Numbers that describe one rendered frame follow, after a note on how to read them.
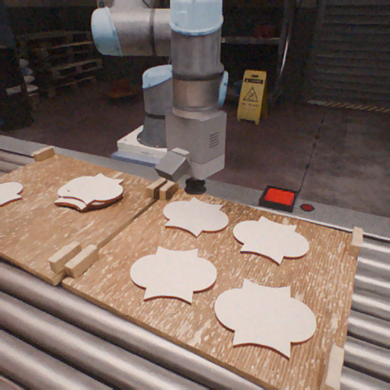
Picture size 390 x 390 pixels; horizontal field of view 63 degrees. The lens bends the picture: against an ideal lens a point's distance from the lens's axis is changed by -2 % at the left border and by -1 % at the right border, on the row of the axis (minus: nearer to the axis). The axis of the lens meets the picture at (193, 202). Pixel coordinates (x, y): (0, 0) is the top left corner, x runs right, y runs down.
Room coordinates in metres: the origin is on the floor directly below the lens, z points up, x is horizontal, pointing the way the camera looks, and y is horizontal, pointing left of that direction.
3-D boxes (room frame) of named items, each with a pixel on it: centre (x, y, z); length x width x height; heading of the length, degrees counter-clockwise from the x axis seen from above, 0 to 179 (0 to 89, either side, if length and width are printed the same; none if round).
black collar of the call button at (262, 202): (0.63, -0.20, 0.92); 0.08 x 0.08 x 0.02; 65
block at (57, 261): (0.40, 0.21, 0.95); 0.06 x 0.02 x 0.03; 150
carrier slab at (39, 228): (0.62, 0.32, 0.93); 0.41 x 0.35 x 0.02; 60
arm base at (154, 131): (1.07, 0.10, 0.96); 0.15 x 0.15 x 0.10
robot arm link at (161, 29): (0.64, 0.01, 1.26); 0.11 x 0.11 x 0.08; 87
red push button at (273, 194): (0.63, -0.20, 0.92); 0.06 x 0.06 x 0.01; 65
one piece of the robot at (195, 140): (0.52, 0.01, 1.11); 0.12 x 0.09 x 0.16; 138
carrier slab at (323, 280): (0.42, -0.05, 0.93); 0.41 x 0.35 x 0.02; 62
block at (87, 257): (0.39, 0.18, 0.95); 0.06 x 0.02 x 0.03; 152
